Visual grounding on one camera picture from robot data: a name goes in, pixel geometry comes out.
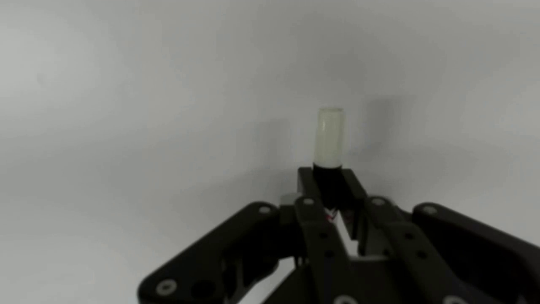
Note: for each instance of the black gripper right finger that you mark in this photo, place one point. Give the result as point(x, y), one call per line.
point(450, 253)

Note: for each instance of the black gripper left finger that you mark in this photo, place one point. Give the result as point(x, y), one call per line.
point(254, 253)

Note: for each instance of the black white marker pen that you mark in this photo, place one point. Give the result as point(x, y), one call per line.
point(330, 137)

